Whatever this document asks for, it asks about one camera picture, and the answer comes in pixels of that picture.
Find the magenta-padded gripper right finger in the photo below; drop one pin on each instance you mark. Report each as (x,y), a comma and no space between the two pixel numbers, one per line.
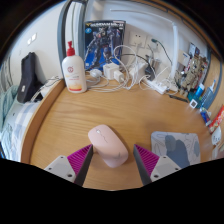
(160,166)

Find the blue snack packet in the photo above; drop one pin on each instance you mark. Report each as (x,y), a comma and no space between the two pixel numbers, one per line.
(205,116)

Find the black pen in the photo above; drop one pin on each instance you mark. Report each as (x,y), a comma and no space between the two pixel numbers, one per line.
(178,98)

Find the pink computer mouse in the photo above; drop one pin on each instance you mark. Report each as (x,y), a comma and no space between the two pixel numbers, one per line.
(107,145)

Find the black bag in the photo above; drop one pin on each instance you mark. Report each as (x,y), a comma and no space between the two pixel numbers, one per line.
(28,78)

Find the blue white-capped tube bottle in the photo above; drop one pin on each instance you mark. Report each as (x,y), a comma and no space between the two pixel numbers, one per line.
(199,91)

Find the small white desk clock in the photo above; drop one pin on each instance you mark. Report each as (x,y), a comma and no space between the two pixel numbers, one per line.
(194,103)

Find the grey blue-patterned mouse pad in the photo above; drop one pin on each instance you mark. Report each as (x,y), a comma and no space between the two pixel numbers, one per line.
(180,146)

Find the blue spray bottle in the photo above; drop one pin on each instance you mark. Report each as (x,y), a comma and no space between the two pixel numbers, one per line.
(207,96)

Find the glass jar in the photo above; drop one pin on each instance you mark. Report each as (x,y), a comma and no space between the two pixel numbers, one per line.
(152,66)

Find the white wall socket panel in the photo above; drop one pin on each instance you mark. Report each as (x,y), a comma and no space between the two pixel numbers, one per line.
(137,39)

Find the pale bedding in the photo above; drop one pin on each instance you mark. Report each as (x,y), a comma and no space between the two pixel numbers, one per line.
(13,126)

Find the white red-capped lotion bottle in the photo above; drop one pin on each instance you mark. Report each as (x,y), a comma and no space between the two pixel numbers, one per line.
(74,73)

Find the dark robot model kit box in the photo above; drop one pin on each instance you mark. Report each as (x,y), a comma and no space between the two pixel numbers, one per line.
(103,40)

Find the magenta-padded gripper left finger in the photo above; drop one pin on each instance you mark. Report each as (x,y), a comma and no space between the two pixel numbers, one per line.
(63,166)

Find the tan robot figure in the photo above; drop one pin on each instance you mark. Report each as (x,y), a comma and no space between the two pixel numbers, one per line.
(191,76)

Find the red yellow chips can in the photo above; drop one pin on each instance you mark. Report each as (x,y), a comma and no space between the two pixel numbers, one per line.
(218,120)

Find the white charger block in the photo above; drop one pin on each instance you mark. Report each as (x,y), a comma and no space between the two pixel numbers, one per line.
(119,76)
(110,70)

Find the white power strip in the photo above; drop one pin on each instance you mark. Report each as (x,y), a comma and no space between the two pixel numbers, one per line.
(156,87)

